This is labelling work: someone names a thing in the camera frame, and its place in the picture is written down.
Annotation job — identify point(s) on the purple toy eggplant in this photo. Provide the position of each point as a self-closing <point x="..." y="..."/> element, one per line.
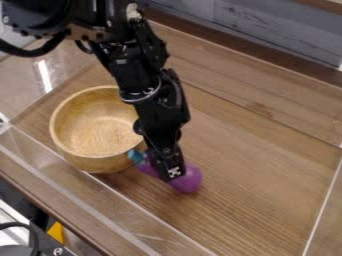
<point x="186" y="183"/>

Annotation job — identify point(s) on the yellow black equipment base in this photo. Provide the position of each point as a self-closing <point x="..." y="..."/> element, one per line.
<point x="48" y="237"/>

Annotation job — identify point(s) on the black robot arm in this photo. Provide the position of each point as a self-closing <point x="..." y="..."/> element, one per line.
<point x="111" y="29"/>

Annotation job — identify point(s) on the brown wooden bowl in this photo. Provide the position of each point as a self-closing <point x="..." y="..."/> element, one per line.
<point x="91" y="130"/>

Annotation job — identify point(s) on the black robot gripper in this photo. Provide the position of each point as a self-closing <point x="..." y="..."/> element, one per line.
<point x="163" y="114"/>

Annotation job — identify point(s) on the clear acrylic tray wall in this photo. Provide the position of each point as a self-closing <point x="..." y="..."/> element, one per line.
<point x="106" y="219"/>

